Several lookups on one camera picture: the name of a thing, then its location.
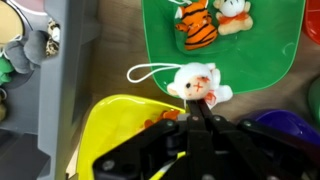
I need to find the small orange toy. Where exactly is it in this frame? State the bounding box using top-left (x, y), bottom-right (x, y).
top-left (143, 109), bottom-right (183, 129)

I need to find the green plastic bowl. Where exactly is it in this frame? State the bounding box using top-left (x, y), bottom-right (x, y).
top-left (141, 0), bottom-right (306, 96)
top-left (308, 78), bottom-right (320, 124)

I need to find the round yellow stuffed toy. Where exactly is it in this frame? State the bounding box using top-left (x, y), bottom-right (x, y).
top-left (0, 0), bottom-right (26, 46)

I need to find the yellow plastic bowl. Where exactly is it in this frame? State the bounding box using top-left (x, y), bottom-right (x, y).
top-left (76, 94), bottom-right (188, 180)

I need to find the grey elephant stuffed toy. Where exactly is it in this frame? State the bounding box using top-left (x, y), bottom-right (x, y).
top-left (3, 29), bottom-right (51, 75)

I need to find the blue plastic bowl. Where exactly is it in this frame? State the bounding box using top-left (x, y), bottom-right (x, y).
top-left (238, 109), bottom-right (320, 148)

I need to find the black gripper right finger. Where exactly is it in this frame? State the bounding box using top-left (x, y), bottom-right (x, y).
top-left (199, 99), bottom-right (320, 180)

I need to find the tan bear toy orange scarf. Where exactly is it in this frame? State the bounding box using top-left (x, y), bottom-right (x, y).
top-left (213, 0), bottom-right (254, 36)

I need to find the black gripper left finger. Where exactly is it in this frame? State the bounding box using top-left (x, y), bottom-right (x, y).
top-left (93, 99), bottom-right (203, 180)

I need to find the green stuffed toy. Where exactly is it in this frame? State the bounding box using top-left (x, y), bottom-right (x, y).
top-left (0, 56), bottom-right (16, 86)

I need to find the leopard print stuffed toy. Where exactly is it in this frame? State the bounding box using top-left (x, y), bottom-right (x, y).
top-left (44, 19), bottom-right (62, 58)

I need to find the white lamb stuffed toy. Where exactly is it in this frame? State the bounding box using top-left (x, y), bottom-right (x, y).
top-left (126, 62), bottom-right (234, 110)

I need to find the grey plastic bin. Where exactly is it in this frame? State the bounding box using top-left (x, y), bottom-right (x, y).
top-left (0, 0), bottom-right (101, 180)

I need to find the orange tiger stuffed toy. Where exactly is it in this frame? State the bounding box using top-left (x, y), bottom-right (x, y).
top-left (168, 0), bottom-right (219, 52)

